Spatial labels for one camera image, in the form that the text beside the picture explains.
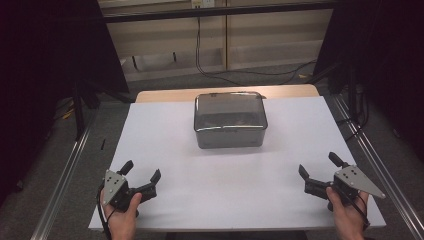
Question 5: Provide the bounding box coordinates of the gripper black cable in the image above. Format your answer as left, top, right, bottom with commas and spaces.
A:
336, 186, 372, 231
95, 184, 116, 240

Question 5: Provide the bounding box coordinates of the clear plastic box lid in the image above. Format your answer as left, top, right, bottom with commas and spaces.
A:
193, 91, 269, 132

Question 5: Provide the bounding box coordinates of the black horizontal bar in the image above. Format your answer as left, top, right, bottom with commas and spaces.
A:
103, 1, 338, 24

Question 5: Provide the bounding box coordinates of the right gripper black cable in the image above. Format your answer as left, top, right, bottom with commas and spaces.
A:
336, 186, 372, 231

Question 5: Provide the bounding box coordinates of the person's right hand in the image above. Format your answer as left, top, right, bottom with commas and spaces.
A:
325, 186, 370, 240

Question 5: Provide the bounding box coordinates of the black curtain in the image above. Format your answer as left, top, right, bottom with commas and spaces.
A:
313, 0, 424, 161
0, 0, 130, 208

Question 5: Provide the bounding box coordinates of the white table mat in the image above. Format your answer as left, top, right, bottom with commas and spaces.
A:
88, 95, 387, 233

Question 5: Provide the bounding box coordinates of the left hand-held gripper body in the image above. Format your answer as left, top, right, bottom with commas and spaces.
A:
101, 169, 138, 213

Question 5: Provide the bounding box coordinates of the white wall outlet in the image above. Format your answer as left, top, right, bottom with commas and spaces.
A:
190, 0, 216, 9

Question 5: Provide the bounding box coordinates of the clear grey plastic box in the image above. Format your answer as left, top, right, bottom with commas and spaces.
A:
195, 125, 268, 150

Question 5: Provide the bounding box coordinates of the person's left hand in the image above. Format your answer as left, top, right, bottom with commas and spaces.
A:
99, 191, 143, 240

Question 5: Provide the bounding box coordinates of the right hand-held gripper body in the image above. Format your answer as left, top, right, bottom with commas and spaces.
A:
331, 165, 387, 206

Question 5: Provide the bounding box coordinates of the black metal stand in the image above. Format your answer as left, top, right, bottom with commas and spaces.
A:
73, 79, 101, 141

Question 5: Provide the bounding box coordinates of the black floor cable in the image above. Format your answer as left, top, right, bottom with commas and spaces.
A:
336, 83, 371, 143

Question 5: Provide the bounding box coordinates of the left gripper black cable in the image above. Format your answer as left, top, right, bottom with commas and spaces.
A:
95, 184, 116, 240

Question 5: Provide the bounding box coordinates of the black wall cable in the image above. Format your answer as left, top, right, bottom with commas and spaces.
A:
194, 16, 318, 86

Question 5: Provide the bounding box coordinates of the aluminium floor rail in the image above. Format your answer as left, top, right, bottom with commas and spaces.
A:
30, 113, 98, 240
331, 94, 424, 240

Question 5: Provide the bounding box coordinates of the yellow tape piece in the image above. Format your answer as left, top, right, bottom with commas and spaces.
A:
61, 99, 76, 121

